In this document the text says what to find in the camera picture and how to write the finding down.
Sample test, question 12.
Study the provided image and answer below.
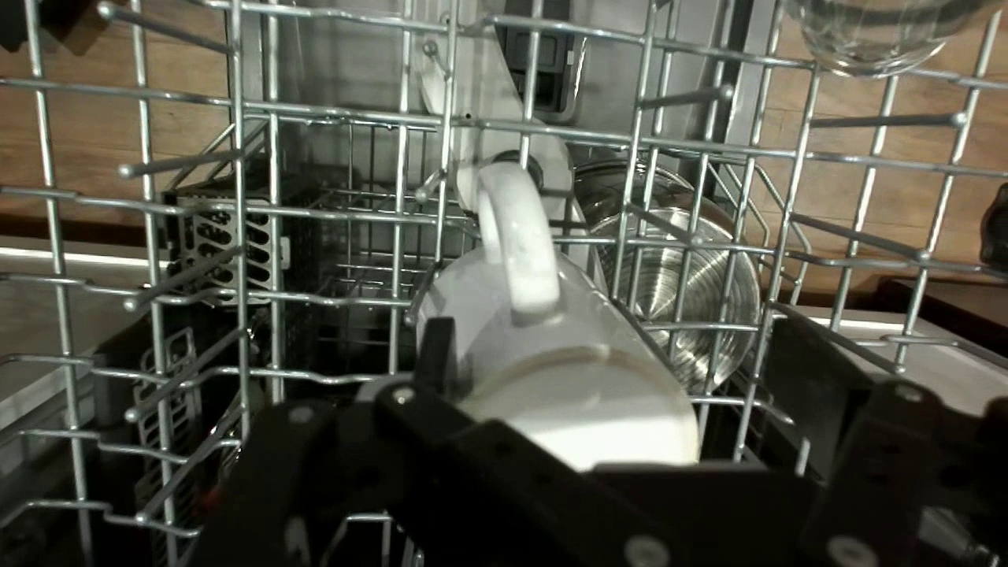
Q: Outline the white cup with handle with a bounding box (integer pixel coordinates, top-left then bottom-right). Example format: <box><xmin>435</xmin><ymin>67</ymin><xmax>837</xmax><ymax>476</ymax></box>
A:
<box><xmin>408</xmin><ymin>159</ymin><xmax>705</xmax><ymax>473</ymax></box>

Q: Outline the wire dishwasher rack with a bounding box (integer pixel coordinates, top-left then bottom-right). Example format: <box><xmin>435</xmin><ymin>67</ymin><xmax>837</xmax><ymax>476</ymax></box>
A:
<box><xmin>0</xmin><ymin>0</ymin><xmax>1008</xmax><ymax>567</ymax></box>

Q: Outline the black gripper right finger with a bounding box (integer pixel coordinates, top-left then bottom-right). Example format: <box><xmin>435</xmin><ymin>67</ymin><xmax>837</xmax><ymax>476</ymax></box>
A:
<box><xmin>764</xmin><ymin>312</ymin><xmax>1008</xmax><ymax>567</ymax></box>

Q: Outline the open dishwasher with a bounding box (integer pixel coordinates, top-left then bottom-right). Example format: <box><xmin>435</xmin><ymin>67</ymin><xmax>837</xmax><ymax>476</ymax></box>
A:
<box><xmin>0</xmin><ymin>0</ymin><xmax>1008</xmax><ymax>567</ymax></box>

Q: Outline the ridged steel bowl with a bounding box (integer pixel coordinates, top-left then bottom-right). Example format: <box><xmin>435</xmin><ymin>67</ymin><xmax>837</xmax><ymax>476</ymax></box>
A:
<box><xmin>578</xmin><ymin>167</ymin><xmax>764</xmax><ymax>395</ymax></box>

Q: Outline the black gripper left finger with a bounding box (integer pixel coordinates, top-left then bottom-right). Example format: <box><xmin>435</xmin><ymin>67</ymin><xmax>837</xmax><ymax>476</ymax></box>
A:
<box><xmin>191</xmin><ymin>312</ymin><xmax>673</xmax><ymax>567</ymax></box>

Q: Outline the clear drinking glass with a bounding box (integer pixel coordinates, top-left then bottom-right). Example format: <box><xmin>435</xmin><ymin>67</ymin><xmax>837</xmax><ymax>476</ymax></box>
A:
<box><xmin>782</xmin><ymin>0</ymin><xmax>1000</xmax><ymax>80</ymax></box>

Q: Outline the grey cutlery basket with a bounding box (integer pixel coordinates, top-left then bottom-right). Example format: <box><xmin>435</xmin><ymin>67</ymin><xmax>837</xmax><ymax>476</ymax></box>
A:
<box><xmin>130</xmin><ymin>185</ymin><xmax>293</xmax><ymax>497</ymax></box>

